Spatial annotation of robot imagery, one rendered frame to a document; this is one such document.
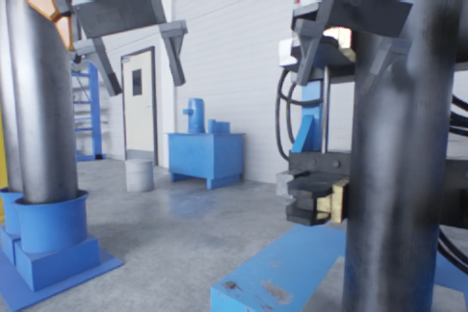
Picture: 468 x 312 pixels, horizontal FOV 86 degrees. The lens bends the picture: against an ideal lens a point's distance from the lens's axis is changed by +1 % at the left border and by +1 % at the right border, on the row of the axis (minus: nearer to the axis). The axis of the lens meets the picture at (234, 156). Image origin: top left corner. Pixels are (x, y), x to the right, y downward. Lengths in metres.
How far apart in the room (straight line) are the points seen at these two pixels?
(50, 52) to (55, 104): 0.22
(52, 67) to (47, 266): 0.85
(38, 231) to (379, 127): 1.34
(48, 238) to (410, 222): 1.34
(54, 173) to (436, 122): 1.36
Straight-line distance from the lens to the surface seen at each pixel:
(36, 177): 1.37
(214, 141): 2.78
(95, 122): 6.13
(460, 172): 0.96
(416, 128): 0.69
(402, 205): 0.71
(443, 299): 1.15
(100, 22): 0.50
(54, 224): 1.38
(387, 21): 0.51
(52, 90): 1.35
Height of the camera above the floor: 0.69
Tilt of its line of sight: 6 degrees down
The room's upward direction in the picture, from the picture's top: straight up
